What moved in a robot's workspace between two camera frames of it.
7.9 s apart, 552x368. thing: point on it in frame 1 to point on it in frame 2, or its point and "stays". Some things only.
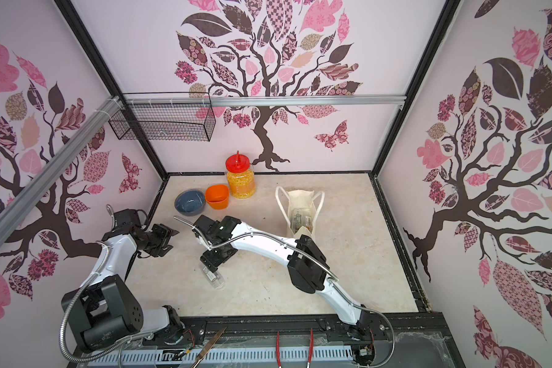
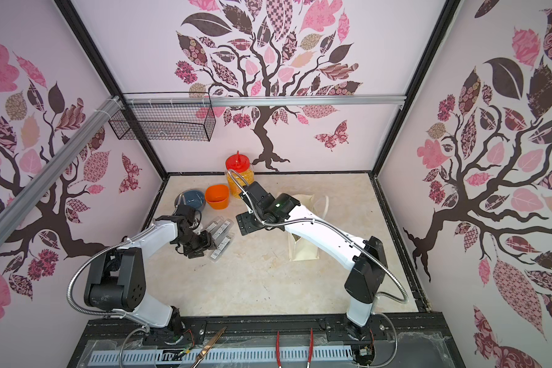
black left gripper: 167,232 to 207,244
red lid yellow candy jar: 241,176 stays
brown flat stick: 209,346 stays
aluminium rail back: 258,98 stays
